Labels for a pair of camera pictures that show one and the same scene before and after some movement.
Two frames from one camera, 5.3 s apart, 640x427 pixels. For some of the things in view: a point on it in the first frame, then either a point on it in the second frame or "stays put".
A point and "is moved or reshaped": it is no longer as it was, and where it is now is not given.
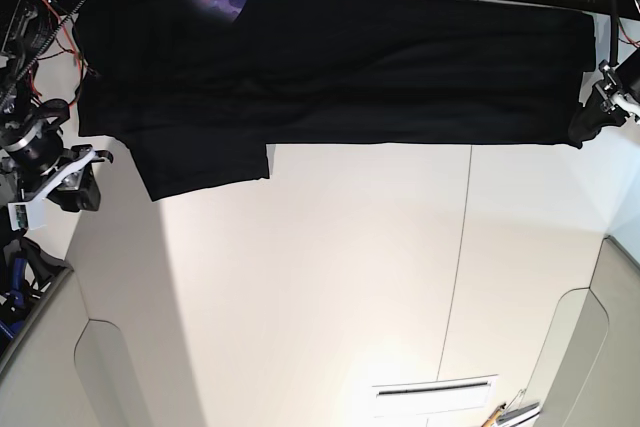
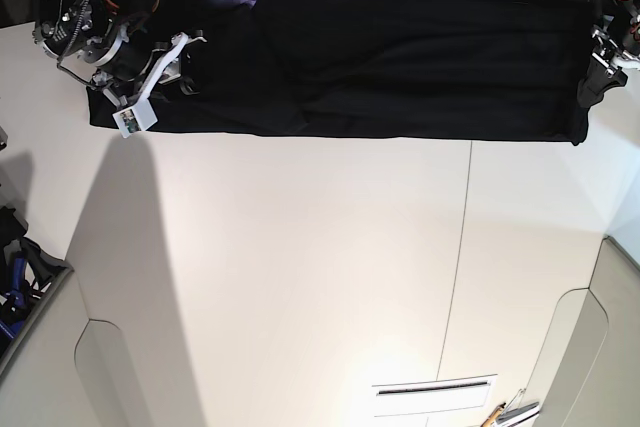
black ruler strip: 456,386 stays put
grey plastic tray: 588,374 stays put
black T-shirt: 200,84 is moved or reshaped
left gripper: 43,165 -> 128,72
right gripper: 614,93 -> 610,53
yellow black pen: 494,415 stays put
